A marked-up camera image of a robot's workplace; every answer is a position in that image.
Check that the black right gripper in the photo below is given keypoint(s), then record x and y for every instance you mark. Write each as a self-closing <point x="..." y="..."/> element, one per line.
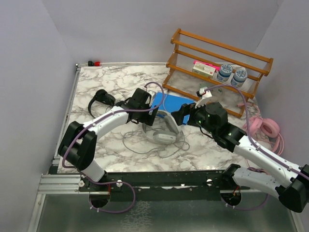
<point x="187" y="108"/>

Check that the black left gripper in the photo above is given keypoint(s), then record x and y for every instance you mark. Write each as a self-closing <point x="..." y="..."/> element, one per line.
<point x="148" y="119"/>

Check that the grey white headphones with cable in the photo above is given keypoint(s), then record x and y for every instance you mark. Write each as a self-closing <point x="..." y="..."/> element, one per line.
<point x="172" y="135"/>

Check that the black headphones with cable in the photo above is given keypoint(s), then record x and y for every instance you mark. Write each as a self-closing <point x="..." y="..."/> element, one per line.
<point x="103" y="97"/>

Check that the pink headphones with cable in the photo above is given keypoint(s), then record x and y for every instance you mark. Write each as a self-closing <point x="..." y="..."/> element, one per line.
<point x="269" y="128"/>

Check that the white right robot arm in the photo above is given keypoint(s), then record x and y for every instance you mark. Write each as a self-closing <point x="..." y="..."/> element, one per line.
<point x="282" y="179"/>

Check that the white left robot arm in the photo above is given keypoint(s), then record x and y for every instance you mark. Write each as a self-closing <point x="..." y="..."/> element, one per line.
<point x="79" y="142"/>

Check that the blue plastic board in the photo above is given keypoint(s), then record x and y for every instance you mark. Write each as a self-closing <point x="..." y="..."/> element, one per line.
<point x="172" y="103"/>

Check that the clear tape roll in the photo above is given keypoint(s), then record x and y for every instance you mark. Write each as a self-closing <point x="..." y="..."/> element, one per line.
<point x="217" y="91"/>

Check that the wooden two-tier rack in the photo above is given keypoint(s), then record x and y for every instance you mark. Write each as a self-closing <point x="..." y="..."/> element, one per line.
<point x="189" y="47"/>

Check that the white green cardboard box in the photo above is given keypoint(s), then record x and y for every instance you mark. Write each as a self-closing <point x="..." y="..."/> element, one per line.
<point x="203" y="69"/>

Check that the blue white jar left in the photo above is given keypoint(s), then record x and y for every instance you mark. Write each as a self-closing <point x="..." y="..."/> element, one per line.
<point x="224" y="72"/>

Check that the blue white jar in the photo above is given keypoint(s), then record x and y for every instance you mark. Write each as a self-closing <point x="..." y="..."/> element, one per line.
<point x="239" y="77"/>
<point x="224" y="72"/>

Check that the blue white jar right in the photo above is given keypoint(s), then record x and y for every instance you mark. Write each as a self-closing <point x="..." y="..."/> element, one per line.
<point x="239" y="77"/>

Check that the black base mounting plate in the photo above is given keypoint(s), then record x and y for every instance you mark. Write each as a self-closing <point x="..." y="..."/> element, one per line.
<point x="161" y="186"/>

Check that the red black emergency button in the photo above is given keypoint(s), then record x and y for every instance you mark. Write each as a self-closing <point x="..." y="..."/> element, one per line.
<point x="93" y="63"/>

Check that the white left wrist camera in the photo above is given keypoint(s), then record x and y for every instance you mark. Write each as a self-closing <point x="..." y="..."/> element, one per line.
<point x="152" y="95"/>

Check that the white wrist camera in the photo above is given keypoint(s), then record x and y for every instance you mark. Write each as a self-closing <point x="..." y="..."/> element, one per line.
<point x="204" y="96"/>
<point x="152" y="95"/>

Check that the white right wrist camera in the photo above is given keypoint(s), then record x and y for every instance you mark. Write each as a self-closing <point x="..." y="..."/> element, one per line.
<point x="204" y="96"/>

